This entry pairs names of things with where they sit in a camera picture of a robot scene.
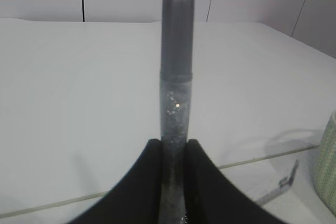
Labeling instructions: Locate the silver glitter marker pen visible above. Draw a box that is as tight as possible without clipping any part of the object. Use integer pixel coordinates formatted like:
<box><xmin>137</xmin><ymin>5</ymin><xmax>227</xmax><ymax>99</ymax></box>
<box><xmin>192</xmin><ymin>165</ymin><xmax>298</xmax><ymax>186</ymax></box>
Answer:
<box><xmin>158</xmin><ymin>0</ymin><xmax>195</xmax><ymax>223</ymax></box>

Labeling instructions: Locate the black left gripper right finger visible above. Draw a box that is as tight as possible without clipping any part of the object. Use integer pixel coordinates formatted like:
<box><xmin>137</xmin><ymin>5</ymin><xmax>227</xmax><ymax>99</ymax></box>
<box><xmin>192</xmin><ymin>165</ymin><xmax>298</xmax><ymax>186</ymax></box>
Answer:
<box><xmin>183</xmin><ymin>140</ymin><xmax>283</xmax><ymax>224</ymax></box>

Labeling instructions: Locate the green plastic woven basket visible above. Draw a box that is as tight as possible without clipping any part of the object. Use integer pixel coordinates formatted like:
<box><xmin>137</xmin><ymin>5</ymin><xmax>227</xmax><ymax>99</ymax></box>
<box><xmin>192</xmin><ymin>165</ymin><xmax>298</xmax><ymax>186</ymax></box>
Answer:
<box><xmin>313</xmin><ymin>111</ymin><xmax>335</xmax><ymax>215</ymax></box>

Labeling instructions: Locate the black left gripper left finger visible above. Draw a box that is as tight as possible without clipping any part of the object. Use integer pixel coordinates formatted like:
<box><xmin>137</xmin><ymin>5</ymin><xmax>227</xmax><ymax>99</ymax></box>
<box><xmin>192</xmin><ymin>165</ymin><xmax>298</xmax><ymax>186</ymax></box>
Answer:
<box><xmin>70</xmin><ymin>139</ymin><xmax>163</xmax><ymax>223</ymax></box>

